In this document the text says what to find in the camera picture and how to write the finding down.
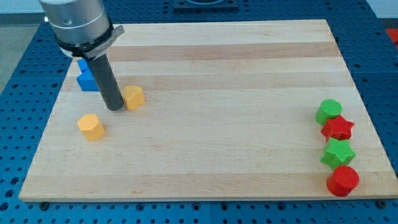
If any green cylinder block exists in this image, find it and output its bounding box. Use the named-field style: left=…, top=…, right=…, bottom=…
left=315, top=99, right=343, bottom=125

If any blue block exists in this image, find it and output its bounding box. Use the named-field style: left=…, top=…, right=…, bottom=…
left=76, top=59, right=99, bottom=91

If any yellow heart block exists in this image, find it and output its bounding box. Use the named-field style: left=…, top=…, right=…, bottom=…
left=123, top=85, right=146, bottom=111

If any green star block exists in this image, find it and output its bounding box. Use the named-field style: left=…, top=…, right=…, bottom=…
left=320, top=138, right=356, bottom=170

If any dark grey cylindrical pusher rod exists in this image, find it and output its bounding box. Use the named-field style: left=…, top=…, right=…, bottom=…
left=86, top=54, right=124, bottom=111

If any yellow hexagon block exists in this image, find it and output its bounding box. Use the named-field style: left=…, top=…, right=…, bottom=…
left=77, top=114, right=106, bottom=141

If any light wooden board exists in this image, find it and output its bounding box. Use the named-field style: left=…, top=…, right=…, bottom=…
left=19, top=19, right=397, bottom=202

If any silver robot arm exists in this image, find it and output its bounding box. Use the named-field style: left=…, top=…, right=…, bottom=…
left=39, top=0, right=124, bottom=60

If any red star block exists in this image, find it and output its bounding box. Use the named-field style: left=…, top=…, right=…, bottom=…
left=321, top=115, right=354, bottom=141

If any red cylinder block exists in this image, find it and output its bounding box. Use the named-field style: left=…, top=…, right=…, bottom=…
left=326, top=166, right=360, bottom=197

